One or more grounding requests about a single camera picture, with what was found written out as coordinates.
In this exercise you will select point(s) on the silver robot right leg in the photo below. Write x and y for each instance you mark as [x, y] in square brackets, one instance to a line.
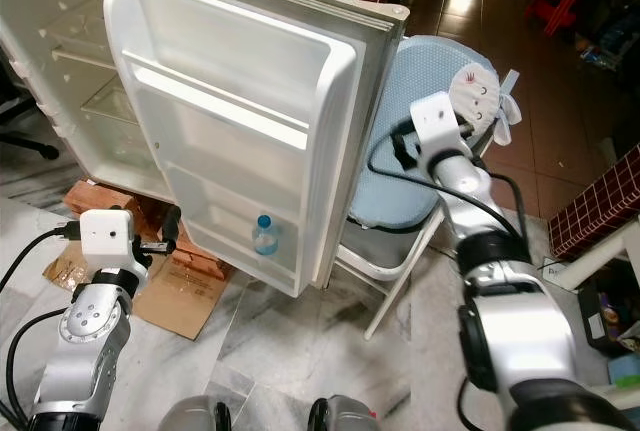
[350, 416]

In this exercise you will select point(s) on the silver fridge door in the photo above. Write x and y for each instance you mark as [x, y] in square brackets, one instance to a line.
[240, 71]

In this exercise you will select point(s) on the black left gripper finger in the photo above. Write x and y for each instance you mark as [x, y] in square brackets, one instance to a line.
[171, 219]

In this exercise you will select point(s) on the clear water bottle blue cap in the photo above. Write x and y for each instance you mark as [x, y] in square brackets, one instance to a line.
[266, 239]

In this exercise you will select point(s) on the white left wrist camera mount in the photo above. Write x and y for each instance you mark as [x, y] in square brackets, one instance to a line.
[105, 236]

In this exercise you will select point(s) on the grey fridge cabinet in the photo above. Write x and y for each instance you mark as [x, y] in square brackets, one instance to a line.
[50, 41]

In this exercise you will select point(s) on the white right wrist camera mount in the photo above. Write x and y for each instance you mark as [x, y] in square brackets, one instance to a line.
[435, 119]

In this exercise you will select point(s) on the silver robot leg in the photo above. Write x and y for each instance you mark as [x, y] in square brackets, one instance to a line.
[190, 416]
[350, 416]

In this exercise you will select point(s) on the brown flattened cardboard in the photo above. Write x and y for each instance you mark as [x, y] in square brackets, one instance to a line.
[190, 303]

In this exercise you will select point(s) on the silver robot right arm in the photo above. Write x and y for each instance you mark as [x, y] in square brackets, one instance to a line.
[520, 331]

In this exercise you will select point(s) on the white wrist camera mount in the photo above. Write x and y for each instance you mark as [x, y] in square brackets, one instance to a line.
[435, 119]
[105, 236]

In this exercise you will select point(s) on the silver robot left leg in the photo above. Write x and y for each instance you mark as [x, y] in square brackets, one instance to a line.
[190, 416]

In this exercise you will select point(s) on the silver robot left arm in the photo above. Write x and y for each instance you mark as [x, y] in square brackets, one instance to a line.
[95, 331]

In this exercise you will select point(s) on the red brick stack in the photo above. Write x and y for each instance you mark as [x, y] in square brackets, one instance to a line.
[188, 251]
[95, 199]

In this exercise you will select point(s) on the red tiled low wall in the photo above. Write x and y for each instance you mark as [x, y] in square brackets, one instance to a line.
[600, 206]

